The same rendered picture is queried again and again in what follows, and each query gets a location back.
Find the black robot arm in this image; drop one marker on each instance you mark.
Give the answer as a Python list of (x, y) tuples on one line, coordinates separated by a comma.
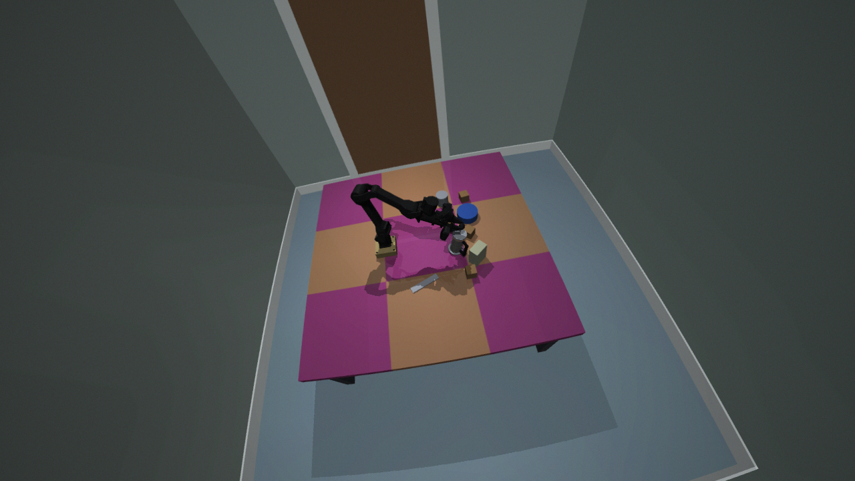
[(420, 210)]

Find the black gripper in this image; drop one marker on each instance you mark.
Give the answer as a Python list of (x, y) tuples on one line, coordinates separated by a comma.
[(447, 228)]

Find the grey flat bar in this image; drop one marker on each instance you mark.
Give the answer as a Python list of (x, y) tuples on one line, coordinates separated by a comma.
[(424, 283)]

